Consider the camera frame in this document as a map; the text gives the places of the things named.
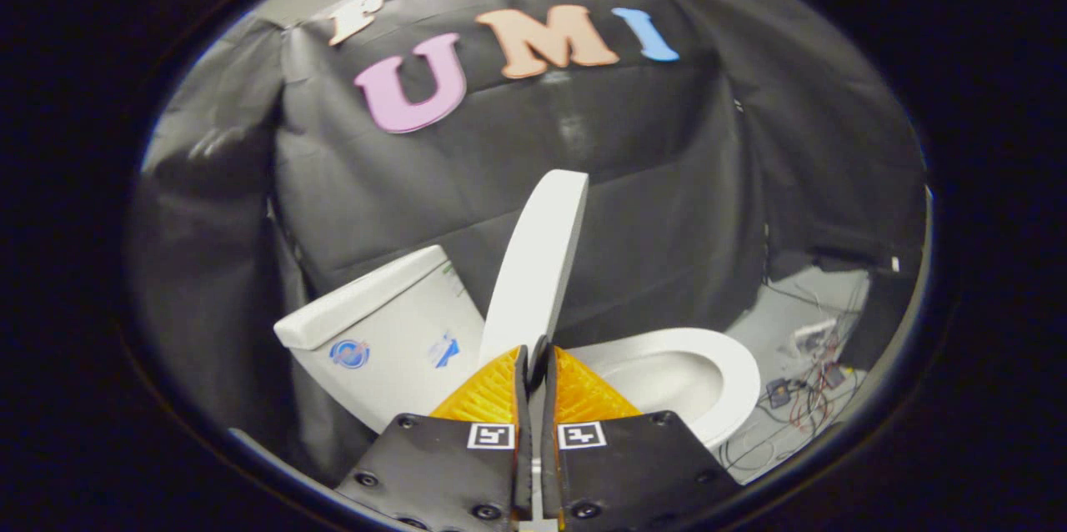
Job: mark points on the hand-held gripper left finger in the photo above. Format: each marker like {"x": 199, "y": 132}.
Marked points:
{"x": 450, "y": 474}

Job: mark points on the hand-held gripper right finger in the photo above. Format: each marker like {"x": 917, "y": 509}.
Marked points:
{"x": 633, "y": 474}

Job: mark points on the white toilet lid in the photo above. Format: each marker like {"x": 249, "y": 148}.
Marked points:
{"x": 538, "y": 265}

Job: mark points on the white toilet with tank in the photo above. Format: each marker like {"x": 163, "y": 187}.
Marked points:
{"x": 392, "y": 332}

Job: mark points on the small black electronics box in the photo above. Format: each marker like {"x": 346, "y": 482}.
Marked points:
{"x": 779, "y": 392}

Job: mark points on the small white electronics board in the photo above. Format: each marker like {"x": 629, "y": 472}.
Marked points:
{"x": 814, "y": 337}

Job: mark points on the black backdrop cloth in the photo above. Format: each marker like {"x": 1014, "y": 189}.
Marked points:
{"x": 650, "y": 182}

